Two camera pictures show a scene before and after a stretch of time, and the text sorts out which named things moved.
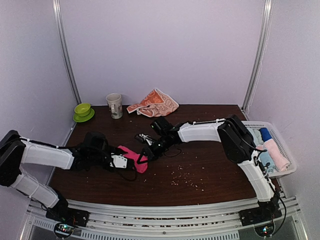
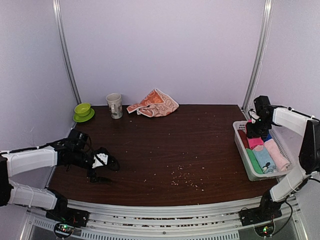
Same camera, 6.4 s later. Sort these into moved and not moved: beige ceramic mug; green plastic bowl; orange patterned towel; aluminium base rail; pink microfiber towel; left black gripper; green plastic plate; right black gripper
Moved: right black gripper; pink microfiber towel; left black gripper
Not moved: aluminium base rail; green plastic plate; green plastic bowl; orange patterned towel; beige ceramic mug
